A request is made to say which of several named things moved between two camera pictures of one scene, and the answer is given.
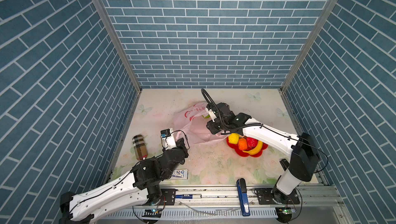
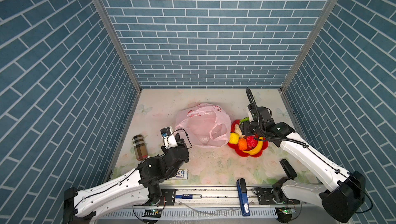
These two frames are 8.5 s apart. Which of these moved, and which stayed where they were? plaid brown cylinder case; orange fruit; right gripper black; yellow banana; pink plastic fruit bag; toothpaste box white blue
Moved: pink plastic fruit bag; right gripper black
Stayed: toothpaste box white blue; orange fruit; yellow banana; plaid brown cylinder case
